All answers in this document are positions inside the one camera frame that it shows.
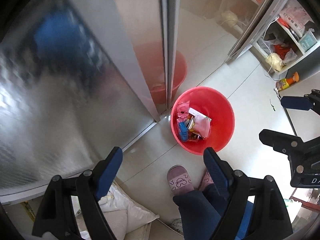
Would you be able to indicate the blue snack packet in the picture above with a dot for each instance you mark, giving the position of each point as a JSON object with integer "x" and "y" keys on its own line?
{"x": 183, "y": 129}

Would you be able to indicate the white woven sack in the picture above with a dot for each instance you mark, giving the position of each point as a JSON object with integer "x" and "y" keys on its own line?
{"x": 125, "y": 212}

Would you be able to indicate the pink plastic bag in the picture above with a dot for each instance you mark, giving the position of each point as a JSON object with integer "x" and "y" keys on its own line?
{"x": 182, "y": 107}

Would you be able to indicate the red sauce packet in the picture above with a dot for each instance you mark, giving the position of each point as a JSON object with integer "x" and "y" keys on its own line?
{"x": 193, "y": 137}

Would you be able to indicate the cream cloth bag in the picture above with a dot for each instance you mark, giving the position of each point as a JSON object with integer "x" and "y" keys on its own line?
{"x": 275, "y": 62}

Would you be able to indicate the red plastic bag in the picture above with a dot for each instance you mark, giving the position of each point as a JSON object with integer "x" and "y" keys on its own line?
{"x": 281, "y": 50}

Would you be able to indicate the white shelf unit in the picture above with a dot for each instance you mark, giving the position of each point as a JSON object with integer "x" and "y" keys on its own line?
{"x": 293, "y": 36}

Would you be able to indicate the red plastic bucket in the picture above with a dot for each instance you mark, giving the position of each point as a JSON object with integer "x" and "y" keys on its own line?
{"x": 220, "y": 120}

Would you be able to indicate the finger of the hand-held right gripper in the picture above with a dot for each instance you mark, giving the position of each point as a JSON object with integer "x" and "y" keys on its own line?
{"x": 296, "y": 103}
{"x": 277, "y": 140}

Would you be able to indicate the metal cabinet door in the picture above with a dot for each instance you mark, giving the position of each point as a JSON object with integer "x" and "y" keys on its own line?
{"x": 75, "y": 67}

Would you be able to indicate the pink printed bag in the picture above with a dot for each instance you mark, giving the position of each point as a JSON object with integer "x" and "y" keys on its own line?
{"x": 295, "y": 17}

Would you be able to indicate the orange and yellow spray bottle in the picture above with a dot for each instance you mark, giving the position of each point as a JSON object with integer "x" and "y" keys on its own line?
{"x": 287, "y": 82}

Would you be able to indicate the yellow seasoning packet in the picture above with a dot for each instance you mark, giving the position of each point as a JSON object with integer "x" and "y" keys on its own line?
{"x": 191, "y": 123}

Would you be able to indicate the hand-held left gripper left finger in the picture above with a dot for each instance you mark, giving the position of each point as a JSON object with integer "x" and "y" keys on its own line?
{"x": 110, "y": 175}

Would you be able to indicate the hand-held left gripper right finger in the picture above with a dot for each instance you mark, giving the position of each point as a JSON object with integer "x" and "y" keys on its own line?
{"x": 216, "y": 175}

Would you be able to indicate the teal box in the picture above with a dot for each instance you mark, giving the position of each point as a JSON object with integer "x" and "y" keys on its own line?
{"x": 308, "y": 42}

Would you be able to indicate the person's leg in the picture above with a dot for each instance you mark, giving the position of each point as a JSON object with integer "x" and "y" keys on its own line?
{"x": 195, "y": 215}

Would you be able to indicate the pink slipper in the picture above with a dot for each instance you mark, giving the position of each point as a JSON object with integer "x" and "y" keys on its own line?
{"x": 178, "y": 182}
{"x": 207, "y": 181}

